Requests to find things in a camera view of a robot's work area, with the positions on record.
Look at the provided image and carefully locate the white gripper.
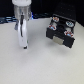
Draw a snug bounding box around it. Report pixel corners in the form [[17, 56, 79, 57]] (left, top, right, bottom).
[[11, 0, 33, 43]]

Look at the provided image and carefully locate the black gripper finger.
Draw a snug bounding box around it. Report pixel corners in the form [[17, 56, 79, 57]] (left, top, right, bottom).
[[20, 16, 28, 49]]

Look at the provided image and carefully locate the black kcup holder drawer box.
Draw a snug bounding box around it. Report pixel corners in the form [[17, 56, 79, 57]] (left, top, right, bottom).
[[45, 4, 78, 50]]

